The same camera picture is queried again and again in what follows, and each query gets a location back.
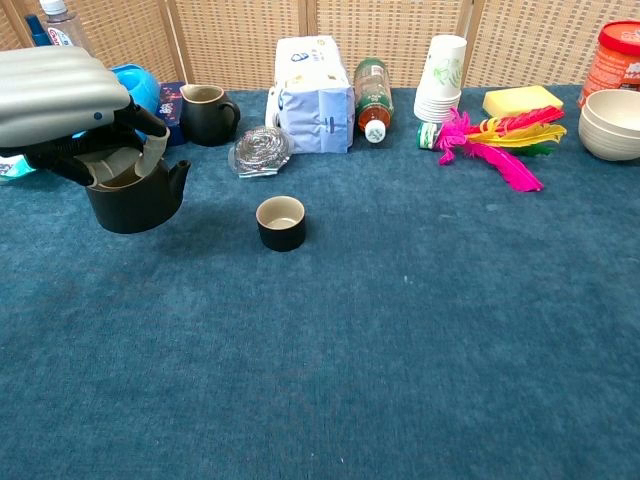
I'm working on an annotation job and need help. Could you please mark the stack of beige bowls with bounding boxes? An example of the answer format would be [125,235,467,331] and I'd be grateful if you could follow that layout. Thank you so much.
[578,89,640,162]

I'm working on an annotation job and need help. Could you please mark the steel wool scourer in wrap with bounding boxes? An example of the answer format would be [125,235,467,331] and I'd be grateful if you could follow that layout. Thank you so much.
[228,125,295,179]

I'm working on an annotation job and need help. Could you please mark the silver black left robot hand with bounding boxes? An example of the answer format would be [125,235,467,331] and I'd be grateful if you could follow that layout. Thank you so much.
[0,45,171,188]

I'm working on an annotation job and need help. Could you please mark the woven rattan folding screen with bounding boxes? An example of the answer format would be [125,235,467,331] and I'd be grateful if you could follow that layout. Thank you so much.
[0,0,640,96]

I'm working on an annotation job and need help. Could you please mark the yellow sponge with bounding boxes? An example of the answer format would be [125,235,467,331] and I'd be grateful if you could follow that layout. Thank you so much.
[482,85,565,120]

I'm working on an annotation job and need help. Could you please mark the black cup beige inside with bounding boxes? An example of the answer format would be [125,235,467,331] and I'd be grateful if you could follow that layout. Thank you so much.
[255,195,307,253]

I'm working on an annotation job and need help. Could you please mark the dark blue printed box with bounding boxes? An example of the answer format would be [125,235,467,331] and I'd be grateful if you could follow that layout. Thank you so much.
[154,81,187,148]

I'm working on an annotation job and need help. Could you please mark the orange canister red lid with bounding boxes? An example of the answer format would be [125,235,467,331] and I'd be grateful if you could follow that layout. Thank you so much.
[577,20,640,109]

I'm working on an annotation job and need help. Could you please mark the green white snack bag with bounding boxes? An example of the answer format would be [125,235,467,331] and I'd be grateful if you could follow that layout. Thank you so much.
[0,154,37,182]

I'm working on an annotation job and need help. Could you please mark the stack of white paper cups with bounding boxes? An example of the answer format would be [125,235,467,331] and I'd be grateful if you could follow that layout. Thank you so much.
[413,34,468,124]

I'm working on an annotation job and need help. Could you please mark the colourful feather shuttlecock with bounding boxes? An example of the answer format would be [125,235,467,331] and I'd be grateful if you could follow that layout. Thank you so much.
[417,105,568,193]

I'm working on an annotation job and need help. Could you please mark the dark blue bottle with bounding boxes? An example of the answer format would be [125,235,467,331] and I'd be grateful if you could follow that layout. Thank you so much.
[24,13,51,49]

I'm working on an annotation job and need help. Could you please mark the green tea plastic bottle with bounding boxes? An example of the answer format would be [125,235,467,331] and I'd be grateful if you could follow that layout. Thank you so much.
[353,57,395,144]

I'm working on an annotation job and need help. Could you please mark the black teapot with handle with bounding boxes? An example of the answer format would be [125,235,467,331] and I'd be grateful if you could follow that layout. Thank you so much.
[85,158,192,235]

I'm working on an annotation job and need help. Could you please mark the clear plastic water bottle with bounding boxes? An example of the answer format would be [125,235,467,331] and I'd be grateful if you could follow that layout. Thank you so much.
[38,0,96,56]

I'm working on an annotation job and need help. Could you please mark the white tissue pack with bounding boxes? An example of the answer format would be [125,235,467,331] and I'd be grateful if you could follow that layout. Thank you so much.
[264,35,356,155]

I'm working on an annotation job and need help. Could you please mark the black ceramic pitcher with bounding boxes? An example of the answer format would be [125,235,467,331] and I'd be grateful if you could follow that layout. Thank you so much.
[178,83,242,148]

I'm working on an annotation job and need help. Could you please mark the blue detergent jug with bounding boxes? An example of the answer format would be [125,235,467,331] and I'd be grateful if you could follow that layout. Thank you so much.
[72,63,162,144]

